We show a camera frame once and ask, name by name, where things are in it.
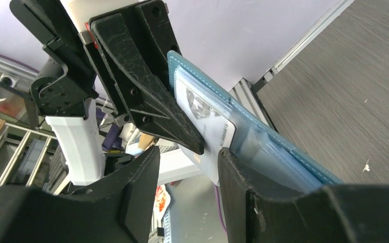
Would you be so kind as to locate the blue card holder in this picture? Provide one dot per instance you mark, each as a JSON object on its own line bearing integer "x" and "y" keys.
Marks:
{"x": 255, "y": 143}

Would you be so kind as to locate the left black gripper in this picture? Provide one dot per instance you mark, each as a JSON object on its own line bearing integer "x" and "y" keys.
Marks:
{"x": 137, "y": 90}

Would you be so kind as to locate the white card with logo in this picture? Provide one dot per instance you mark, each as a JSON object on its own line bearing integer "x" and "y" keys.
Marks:
{"x": 216, "y": 130}

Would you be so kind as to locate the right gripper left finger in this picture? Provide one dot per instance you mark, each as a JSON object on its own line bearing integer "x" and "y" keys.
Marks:
{"x": 116, "y": 208}

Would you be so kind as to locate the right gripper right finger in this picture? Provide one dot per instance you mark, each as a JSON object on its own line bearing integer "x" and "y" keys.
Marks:
{"x": 259, "y": 209}

